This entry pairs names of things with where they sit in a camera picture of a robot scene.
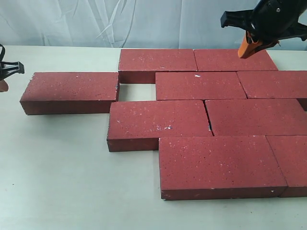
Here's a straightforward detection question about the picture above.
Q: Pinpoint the red brick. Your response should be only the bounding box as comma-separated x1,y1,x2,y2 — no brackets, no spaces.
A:
106,100,212,152
20,72,119,115
155,72,247,100
237,70,307,99

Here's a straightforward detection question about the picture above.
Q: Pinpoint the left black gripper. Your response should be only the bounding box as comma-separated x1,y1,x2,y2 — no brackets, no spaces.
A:
0,61,24,92

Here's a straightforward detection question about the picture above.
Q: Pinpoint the red brick top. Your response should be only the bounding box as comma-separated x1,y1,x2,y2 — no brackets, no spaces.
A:
20,72,119,115

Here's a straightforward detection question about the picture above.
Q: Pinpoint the pale blue backdrop cloth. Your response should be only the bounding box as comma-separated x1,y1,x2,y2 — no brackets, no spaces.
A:
0,0,307,51

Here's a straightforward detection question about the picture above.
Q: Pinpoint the front right base brick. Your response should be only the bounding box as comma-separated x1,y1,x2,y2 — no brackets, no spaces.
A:
266,136,307,198

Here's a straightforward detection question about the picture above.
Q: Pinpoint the back right base brick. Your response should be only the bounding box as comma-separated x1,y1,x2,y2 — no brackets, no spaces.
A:
194,49,278,72

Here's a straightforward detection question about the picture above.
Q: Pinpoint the hidden centre base brick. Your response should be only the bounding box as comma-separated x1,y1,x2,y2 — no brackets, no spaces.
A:
205,99,307,136

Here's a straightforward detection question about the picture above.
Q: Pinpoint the front left base brick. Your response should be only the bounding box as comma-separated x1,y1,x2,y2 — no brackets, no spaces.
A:
159,136,288,200

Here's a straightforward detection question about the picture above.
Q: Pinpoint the back left base brick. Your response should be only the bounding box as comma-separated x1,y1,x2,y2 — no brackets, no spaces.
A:
118,49,198,84

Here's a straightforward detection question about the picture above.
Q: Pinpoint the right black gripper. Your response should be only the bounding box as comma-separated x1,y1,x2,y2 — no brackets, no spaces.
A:
221,0,307,59

